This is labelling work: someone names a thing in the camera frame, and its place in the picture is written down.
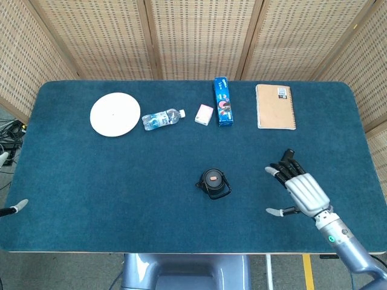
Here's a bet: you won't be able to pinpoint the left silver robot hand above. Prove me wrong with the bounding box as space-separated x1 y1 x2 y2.
0 199 30 217

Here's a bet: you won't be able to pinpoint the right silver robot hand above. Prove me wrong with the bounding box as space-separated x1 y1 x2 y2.
265 148 333 218

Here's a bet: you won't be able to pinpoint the black teapot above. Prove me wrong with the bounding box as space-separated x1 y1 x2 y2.
195 168 232 201

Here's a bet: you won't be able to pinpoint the silver blue robot base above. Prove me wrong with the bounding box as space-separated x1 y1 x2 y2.
120 253 252 290

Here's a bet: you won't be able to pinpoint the brown spiral notebook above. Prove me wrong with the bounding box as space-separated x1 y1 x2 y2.
255 83 298 131

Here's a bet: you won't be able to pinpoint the blue cookie box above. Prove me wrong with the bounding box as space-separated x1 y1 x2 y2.
213 77 235 127

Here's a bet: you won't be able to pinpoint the blue table cloth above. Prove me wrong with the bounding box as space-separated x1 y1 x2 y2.
0 79 387 254

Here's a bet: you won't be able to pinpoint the small white pink box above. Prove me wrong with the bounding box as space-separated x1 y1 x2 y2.
194 104 214 125

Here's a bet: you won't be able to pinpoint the white round plate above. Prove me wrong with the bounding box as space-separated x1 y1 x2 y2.
89 92 141 138

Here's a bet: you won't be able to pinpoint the clear plastic water bottle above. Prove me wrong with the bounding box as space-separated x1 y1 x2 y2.
141 108 186 132

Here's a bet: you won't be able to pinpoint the woven folding screen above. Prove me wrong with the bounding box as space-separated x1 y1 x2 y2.
0 0 387 194

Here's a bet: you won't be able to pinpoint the black floor cables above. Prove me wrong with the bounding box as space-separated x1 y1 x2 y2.
0 118 28 191

